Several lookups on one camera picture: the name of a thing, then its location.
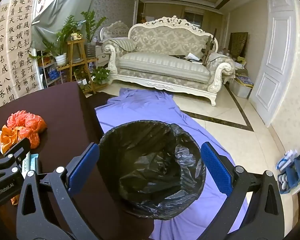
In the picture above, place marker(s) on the ornate white armchair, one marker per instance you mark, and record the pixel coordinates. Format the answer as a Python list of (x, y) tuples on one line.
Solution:
[(113, 30)]

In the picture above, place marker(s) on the leafy plant in white pot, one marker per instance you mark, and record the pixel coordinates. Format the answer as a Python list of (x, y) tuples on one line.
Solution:
[(61, 58)]

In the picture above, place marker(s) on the clear plastic storage box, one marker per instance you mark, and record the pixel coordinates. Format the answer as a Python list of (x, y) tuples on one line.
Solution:
[(242, 88)]

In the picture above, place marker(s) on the metal rack with blue crates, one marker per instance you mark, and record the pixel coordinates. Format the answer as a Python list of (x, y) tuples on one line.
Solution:
[(50, 72)]

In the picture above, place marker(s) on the white panel door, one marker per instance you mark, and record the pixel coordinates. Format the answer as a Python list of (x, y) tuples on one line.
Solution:
[(272, 62)]

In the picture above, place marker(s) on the small yellow white ornament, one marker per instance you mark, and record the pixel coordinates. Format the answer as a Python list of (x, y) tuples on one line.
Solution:
[(75, 36)]

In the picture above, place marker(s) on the calligraphy wall scroll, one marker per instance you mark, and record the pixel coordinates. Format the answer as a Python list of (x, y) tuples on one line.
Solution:
[(12, 50)]

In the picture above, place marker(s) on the dark brown table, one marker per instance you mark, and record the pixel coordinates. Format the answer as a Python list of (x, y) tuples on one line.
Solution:
[(57, 110)]

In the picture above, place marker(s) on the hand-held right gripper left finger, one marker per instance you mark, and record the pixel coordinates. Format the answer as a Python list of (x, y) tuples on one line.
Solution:
[(86, 161)]

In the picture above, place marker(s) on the dark leaning panel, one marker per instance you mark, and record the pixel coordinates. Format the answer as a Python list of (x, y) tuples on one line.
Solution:
[(238, 43)]

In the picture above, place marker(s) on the tall plant in grey pot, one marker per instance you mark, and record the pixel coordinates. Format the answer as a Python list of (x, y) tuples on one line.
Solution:
[(91, 27)]

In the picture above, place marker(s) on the striped throw blanket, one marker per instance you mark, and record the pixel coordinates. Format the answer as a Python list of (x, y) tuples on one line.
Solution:
[(123, 43)]

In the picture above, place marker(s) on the papers and books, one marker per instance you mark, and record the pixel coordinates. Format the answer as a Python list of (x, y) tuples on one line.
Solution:
[(187, 57)]

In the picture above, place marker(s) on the wooden plant stand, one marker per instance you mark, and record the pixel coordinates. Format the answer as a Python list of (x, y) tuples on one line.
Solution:
[(76, 55)]

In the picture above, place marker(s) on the orange plastic bag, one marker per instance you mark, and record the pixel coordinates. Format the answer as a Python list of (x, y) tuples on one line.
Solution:
[(27, 125)]

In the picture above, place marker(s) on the small bushy green plant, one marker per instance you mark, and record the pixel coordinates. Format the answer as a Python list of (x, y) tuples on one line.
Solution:
[(100, 75)]

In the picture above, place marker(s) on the toy rifle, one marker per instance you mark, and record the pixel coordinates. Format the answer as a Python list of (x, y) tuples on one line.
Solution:
[(208, 46)]

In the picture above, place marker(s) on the trash bin with black bag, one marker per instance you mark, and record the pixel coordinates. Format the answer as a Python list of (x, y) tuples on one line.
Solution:
[(152, 167)]

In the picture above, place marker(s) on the ornate white sofa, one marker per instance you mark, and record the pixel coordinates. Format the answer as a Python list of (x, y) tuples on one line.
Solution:
[(162, 65)]

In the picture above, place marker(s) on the grey hanging cloth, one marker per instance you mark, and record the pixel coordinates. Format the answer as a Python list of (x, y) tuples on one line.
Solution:
[(57, 15)]

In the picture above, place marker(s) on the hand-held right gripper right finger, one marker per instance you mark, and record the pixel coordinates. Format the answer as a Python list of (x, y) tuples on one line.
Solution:
[(216, 166)]

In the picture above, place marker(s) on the purple floor cloth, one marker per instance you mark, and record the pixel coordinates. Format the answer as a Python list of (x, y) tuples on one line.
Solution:
[(145, 107)]

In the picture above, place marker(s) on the teal and white box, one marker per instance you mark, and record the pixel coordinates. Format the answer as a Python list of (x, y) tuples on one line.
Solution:
[(31, 163)]

